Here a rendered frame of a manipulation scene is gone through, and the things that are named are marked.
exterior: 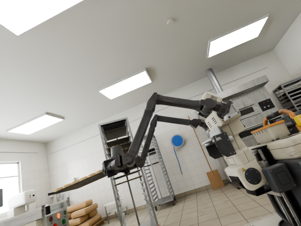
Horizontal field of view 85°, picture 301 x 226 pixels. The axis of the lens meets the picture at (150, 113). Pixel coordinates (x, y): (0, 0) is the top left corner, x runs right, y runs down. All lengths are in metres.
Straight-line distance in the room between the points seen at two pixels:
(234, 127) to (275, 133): 0.26
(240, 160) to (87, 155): 5.30
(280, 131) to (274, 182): 0.38
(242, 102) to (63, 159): 5.77
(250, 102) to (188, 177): 2.51
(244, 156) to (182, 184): 3.87
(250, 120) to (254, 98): 0.52
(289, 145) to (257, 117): 3.05
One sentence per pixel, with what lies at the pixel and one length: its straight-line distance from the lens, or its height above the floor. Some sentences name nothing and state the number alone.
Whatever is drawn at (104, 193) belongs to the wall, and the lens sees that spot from 5.82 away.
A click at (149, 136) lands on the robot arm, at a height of 1.19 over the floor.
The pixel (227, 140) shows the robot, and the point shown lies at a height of 0.92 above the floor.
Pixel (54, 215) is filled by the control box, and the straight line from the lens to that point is 1.46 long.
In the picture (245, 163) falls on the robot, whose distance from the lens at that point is 1.32.
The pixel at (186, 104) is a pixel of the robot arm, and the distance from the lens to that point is 1.14.
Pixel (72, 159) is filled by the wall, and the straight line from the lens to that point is 6.43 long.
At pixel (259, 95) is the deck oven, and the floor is 1.67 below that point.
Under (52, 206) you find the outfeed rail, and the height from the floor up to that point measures 0.88.
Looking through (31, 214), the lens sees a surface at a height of 0.88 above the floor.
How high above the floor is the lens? 0.89
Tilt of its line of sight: 18 degrees up
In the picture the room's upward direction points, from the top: 19 degrees counter-clockwise
